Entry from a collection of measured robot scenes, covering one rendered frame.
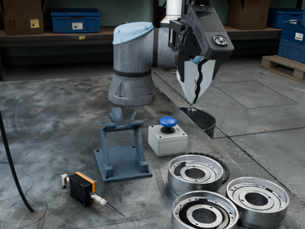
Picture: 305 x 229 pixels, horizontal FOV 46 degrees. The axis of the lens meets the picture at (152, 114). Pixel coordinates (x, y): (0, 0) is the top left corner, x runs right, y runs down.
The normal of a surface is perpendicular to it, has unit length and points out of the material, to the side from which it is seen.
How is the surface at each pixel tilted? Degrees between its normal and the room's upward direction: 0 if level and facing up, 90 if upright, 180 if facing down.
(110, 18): 90
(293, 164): 0
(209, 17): 31
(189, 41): 90
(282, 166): 0
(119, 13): 90
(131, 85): 73
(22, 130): 0
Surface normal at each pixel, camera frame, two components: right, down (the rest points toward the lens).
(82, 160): 0.04, -0.92
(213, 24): 0.23, -0.60
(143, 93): 0.48, 0.07
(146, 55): 0.00, 0.54
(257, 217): -0.22, 0.37
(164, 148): 0.32, 0.38
